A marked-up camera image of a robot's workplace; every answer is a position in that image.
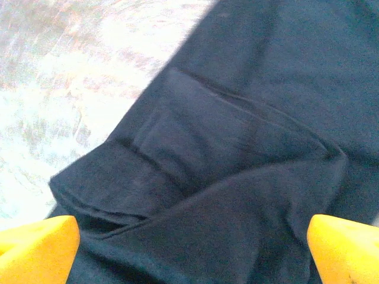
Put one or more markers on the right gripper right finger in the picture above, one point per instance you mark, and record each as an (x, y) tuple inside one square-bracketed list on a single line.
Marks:
[(346, 254)]

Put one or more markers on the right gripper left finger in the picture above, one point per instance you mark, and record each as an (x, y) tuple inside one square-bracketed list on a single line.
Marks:
[(35, 254)]

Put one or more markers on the navy blue t-shirt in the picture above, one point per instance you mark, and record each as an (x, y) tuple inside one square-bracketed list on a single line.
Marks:
[(237, 148)]

